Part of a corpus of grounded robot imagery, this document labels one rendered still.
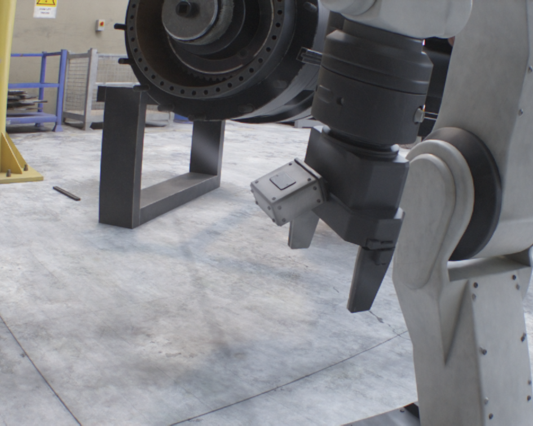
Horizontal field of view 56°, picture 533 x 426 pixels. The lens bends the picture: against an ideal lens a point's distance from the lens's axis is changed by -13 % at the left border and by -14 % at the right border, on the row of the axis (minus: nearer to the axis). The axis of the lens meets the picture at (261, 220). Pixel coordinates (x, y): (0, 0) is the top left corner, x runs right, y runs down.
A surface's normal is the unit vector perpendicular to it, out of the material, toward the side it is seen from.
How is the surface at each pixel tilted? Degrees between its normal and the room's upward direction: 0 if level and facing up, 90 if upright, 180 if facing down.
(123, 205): 90
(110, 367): 0
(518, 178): 86
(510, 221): 100
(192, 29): 90
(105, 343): 0
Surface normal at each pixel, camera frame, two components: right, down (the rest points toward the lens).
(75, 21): 0.67, 0.25
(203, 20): -0.37, 0.20
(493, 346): 0.43, -0.26
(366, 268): 0.41, 0.45
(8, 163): -0.13, 0.24
